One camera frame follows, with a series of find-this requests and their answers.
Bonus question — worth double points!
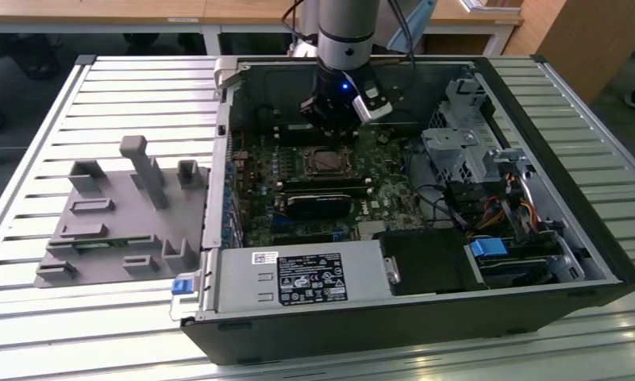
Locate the CPU socket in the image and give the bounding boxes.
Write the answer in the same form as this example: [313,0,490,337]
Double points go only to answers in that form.
[300,146,359,178]

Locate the silver metal drive cage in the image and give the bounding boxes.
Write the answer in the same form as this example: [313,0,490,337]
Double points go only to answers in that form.
[419,77,524,185]

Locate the blue disk carrier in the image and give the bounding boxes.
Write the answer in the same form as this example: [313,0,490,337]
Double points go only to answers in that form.
[468,237,510,262]

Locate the grey parts rack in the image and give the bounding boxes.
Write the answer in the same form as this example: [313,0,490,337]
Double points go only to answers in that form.
[33,134,213,289]

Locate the brown wooden cabinet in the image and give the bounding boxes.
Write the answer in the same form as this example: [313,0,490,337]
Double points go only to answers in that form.
[502,0,635,102]

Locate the pale blue teach pendant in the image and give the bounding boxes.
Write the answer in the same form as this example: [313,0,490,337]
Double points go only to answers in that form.
[387,0,436,53]

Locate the wooden desk white frame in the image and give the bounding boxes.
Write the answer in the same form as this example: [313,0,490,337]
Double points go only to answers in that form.
[0,0,524,56]

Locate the small silver heat sink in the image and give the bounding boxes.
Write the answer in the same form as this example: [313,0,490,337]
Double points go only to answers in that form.
[356,220,388,241]

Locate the blue case latch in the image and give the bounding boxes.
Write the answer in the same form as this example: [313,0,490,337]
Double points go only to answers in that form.
[171,277,197,297]

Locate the black bundled cables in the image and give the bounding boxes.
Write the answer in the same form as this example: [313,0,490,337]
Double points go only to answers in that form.
[407,146,468,233]

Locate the small black graphics card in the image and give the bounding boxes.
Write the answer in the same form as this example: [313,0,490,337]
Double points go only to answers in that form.
[284,191,354,218]

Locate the black open PC case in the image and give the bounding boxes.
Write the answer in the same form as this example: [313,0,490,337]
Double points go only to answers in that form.
[179,55,635,367]

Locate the empty black RAM slots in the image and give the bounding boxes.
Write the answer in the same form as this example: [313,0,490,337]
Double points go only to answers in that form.
[272,121,363,147]

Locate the black office chair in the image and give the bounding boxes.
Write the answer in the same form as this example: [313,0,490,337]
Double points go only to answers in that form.
[0,33,65,81]

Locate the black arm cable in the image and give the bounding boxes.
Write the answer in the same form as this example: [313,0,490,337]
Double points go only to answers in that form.
[384,0,420,65]

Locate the black installed RAM sticks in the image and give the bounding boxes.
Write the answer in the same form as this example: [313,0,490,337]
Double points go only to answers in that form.
[280,177,367,196]

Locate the green motherboard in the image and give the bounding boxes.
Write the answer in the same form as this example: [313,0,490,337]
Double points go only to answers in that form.
[227,122,435,247]

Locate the grey power supply unit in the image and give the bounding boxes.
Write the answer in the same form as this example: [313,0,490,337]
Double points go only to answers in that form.
[209,239,394,313]

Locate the white paper stack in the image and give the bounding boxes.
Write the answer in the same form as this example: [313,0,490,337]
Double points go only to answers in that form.
[456,0,524,10]

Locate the yellow and red wires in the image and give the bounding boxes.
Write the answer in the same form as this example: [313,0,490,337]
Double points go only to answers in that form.
[478,197,540,232]

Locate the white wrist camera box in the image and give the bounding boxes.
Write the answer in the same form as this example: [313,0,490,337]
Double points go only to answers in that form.
[351,78,394,122]

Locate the green RAM stick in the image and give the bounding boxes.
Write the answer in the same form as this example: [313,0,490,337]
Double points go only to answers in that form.
[72,236,156,250]

